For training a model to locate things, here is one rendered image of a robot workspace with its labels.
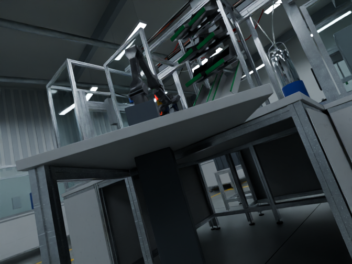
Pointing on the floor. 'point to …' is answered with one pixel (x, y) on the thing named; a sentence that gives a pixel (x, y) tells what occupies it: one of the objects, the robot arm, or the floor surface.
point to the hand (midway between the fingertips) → (173, 109)
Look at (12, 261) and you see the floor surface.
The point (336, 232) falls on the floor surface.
